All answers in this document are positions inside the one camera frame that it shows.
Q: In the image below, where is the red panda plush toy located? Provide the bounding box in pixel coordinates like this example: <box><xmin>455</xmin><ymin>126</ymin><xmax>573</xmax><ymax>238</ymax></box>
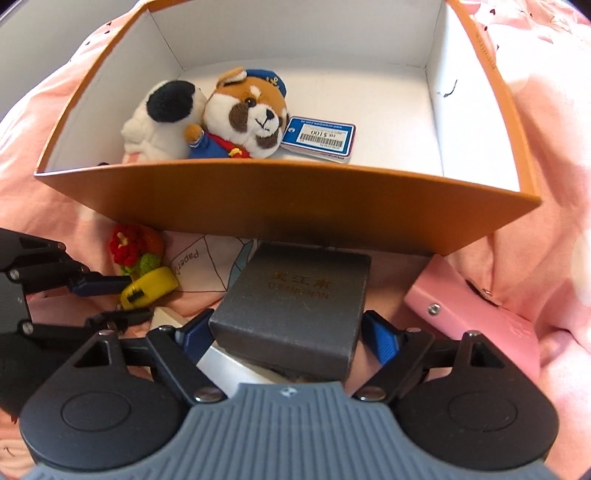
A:
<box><xmin>184</xmin><ymin>67</ymin><xmax>291</xmax><ymax>160</ymax></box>

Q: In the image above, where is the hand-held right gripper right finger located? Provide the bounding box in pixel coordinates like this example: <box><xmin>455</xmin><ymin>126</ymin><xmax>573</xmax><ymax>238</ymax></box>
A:
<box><xmin>352</xmin><ymin>310</ymin><xmax>507</xmax><ymax>402</ymax></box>

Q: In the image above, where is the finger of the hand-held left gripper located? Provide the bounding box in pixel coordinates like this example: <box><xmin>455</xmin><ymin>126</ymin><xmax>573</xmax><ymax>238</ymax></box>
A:
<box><xmin>0</xmin><ymin>229</ymin><xmax>133</xmax><ymax>298</ymax></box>
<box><xmin>18</xmin><ymin>308</ymin><xmax>154</xmax><ymax>340</ymax></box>

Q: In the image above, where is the red green crochet toy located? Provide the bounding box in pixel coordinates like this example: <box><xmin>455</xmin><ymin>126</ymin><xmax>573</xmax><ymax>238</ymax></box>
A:
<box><xmin>108</xmin><ymin>224</ymin><xmax>166</xmax><ymax>278</ymax></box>

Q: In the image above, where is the yellow round tape measure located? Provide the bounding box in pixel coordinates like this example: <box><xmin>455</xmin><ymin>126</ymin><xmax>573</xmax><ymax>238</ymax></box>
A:
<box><xmin>120</xmin><ymin>266</ymin><xmax>179</xmax><ymax>310</ymax></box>

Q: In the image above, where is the blue and white tag card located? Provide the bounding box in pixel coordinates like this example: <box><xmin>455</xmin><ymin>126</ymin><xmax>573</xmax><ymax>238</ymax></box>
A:
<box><xmin>280</xmin><ymin>115</ymin><xmax>356</xmax><ymax>165</ymax></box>

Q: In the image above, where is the white box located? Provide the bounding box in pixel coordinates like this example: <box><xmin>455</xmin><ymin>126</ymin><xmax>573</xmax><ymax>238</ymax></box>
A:
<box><xmin>150</xmin><ymin>306</ymin><xmax>287</xmax><ymax>385</ymax></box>

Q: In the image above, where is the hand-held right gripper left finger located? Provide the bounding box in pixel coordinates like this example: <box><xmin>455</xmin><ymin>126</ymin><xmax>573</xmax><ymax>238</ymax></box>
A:
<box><xmin>73</xmin><ymin>309</ymin><xmax>228</xmax><ymax>406</ymax></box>

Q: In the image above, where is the dark grey square box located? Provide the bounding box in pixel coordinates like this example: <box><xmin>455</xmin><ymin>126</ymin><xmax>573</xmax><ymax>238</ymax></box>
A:
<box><xmin>209</xmin><ymin>242</ymin><xmax>372</xmax><ymax>383</ymax></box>

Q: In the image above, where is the orange cardboard box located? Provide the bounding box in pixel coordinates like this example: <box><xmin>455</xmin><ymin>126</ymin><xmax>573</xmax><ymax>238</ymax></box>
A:
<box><xmin>34</xmin><ymin>0</ymin><xmax>542</xmax><ymax>257</ymax></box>

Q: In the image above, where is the black and white plush toy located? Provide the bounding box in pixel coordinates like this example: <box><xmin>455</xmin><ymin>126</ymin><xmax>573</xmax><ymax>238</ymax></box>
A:
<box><xmin>121</xmin><ymin>79</ymin><xmax>209</xmax><ymax>164</ymax></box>

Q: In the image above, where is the pink pouch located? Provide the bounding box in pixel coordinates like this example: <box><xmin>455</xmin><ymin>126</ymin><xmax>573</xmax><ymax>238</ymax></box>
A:
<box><xmin>403</xmin><ymin>253</ymin><xmax>542</xmax><ymax>382</ymax></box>

